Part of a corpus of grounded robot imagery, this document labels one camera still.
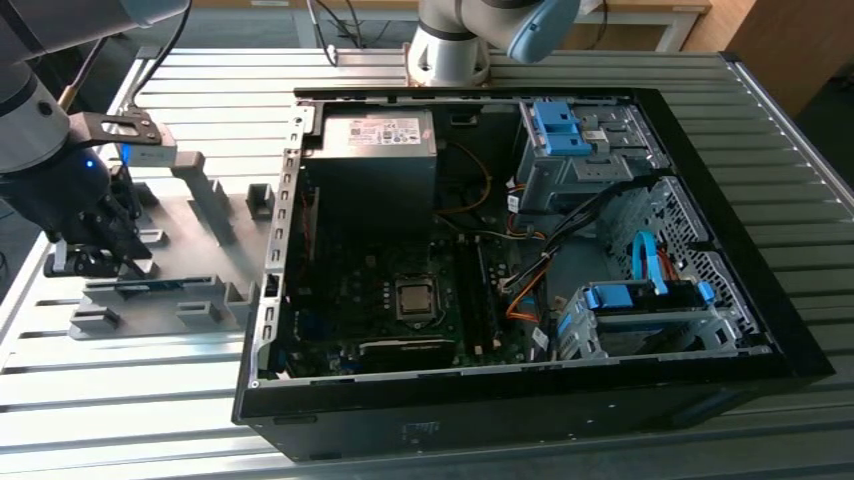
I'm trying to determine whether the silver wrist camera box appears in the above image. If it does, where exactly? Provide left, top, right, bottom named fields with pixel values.
left=121, top=139, right=180, bottom=168

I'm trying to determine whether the grey metal drive cage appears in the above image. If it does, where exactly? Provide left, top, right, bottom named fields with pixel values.
left=516, top=99, right=669, bottom=215

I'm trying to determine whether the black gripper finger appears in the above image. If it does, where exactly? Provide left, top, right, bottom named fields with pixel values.
left=42, top=213, right=153, bottom=280
left=108, top=163, right=156, bottom=280

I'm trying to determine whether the hard disk in blue carrier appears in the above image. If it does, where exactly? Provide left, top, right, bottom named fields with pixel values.
left=581, top=280, right=716, bottom=316

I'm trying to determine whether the green motherboard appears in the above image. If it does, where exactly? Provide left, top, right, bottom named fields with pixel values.
left=286, top=232, right=535, bottom=379

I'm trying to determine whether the blue plastic drive bracket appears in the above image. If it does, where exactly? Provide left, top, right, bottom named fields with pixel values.
left=531, top=100, right=595, bottom=157

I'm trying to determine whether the black PC case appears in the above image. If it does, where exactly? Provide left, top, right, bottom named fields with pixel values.
left=230, top=85, right=836, bottom=464

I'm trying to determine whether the orange wire bundle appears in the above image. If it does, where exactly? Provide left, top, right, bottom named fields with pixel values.
left=504, top=267, right=555, bottom=321

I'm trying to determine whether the grey metal disk bay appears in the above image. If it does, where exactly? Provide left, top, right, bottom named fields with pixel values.
left=552, top=287, right=765, bottom=361

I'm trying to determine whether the brown wooden cabinet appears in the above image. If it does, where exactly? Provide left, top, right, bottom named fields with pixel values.
left=683, top=0, right=854, bottom=119

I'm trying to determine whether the black graphics card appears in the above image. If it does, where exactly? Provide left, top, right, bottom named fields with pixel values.
left=356, top=337, right=460, bottom=374

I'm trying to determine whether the silver CPU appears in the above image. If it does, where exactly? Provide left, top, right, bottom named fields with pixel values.
left=397, top=284, right=436, bottom=315

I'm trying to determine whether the grey parts rack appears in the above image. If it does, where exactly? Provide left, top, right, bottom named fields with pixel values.
left=68, top=151, right=278, bottom=342

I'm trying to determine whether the metal socket cover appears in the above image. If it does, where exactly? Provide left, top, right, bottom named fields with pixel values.
left=392, top=276, right=443, bottom=324

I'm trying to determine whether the black white wire bundle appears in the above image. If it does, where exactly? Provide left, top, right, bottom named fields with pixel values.
left=459, top=227, right=548, bottom=244

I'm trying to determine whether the blue RAM stick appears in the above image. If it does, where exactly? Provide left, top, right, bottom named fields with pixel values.
left=113, top=281, right=186, bottom=293

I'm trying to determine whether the grey power supply unit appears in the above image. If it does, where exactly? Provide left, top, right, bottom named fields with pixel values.
left=300, top=107, right=441, bottom=239

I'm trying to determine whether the blue flat data cable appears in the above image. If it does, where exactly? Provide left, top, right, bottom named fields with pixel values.
left=628, top=228, right=669, bottom=296

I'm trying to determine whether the yellow wire bundle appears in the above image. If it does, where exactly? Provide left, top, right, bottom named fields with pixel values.
left=433, top=142, right=493, bottom=217

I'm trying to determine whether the black camera bracket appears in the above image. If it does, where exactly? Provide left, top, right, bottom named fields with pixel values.
left=68, top=111, right=176, bottom=149

